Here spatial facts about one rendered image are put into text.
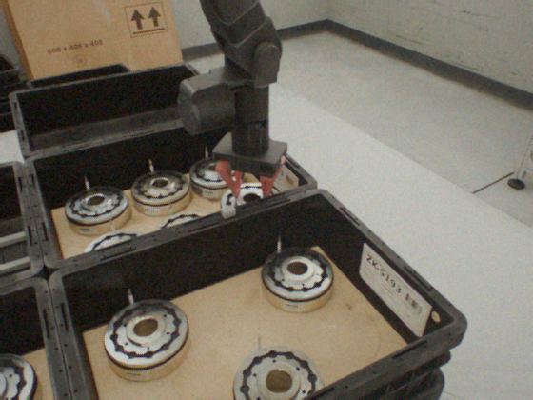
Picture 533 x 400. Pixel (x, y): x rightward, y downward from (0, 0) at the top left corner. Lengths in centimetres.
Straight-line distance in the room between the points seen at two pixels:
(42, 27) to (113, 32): 43
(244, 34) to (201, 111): 11
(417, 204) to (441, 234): 11
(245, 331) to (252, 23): 39
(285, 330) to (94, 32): 300
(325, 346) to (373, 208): 51
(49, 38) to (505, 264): 297
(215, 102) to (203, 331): 30
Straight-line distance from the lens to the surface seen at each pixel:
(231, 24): 59
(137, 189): 87
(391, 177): 119
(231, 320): 66
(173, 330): 62
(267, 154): 70
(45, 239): 69
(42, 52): 340
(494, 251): 105
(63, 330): 56
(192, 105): 62
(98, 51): 347
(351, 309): 68
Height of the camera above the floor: 134
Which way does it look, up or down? 37 degrees down
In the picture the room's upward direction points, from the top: straight up
